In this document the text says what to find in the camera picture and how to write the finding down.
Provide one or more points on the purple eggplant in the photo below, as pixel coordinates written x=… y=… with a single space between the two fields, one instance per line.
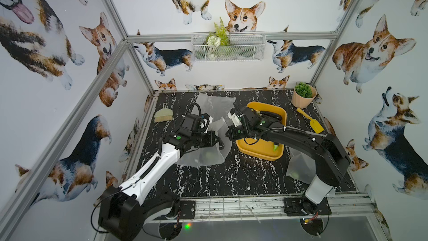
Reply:
x=271 y=114
x=275 y=147

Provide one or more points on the aluminium frame post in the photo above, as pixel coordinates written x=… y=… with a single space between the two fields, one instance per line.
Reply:
x=16 y=208

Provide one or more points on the white wire wall basket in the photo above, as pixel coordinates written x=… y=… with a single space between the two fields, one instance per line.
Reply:
x=243 y=47

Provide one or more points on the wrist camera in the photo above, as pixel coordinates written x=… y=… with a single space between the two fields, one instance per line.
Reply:
x=196 y=123
x=235 y=119

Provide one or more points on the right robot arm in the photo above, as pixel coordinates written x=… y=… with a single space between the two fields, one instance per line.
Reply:
x=330 y=157

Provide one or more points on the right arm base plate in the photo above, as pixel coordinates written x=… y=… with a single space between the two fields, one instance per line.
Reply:
x=301 y=206

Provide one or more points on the frosted zip-top bag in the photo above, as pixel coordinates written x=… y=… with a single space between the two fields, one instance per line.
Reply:
x=210 y=155
x=215 y=107
x=301 y=167

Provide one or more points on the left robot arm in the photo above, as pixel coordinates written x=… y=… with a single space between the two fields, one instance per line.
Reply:
x=125 y=210

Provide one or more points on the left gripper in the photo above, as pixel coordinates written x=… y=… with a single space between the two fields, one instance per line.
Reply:
x=210 y=139

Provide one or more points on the artificial fern and flower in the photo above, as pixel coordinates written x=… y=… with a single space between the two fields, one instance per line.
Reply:
x=217 y=42

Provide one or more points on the pink pot green plant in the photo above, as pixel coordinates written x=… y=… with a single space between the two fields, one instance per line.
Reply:
x=303 y=95

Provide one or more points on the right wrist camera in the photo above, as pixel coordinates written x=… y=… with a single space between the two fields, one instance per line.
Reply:
x=235 y=119

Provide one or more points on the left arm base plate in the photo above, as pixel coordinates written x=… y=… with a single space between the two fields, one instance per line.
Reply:
x=184 y=209

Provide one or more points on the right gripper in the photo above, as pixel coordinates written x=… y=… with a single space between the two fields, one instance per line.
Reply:
x=232 y=135

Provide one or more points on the frosted zip-top bag front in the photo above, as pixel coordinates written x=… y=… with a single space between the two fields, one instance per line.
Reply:
x=301 y=167

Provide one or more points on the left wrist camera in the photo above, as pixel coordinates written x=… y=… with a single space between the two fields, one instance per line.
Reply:
x=196 y=123

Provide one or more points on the yellow plastic tray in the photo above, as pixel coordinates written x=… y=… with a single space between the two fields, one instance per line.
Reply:
x=263 y=149

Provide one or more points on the yellow plastic scoop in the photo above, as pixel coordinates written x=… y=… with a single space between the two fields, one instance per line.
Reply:
x=315 y=125

